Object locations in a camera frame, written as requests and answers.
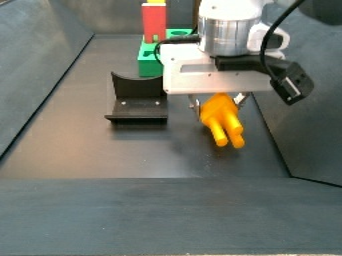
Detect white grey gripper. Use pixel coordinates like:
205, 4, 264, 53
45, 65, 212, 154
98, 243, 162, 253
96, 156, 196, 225
160, 44, 272, 119

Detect yellow three prong object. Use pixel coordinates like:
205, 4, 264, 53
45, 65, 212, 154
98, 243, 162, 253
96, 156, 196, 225
200, 93, 244, 148

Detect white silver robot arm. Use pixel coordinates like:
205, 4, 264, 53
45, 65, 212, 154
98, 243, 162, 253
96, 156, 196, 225
158, 0, 289, 112

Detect black curved fixture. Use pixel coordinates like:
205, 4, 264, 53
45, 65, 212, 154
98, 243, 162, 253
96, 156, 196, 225
104, 72, 168, 124

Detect green shape sorter base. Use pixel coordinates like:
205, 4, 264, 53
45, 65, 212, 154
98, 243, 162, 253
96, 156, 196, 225
136, 29, 190, 77

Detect red block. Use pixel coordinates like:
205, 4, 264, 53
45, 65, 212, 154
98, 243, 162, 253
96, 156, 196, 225
141, 3, 166, 44

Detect yellow block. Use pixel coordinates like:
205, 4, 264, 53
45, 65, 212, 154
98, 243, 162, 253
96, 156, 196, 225
146, 0, 165, 4

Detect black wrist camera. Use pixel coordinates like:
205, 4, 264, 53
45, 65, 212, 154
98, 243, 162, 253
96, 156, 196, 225
271, 61, 313, 105

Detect black camera cable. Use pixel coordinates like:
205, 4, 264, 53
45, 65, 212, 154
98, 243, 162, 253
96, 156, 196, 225
152, 0, 308, 81

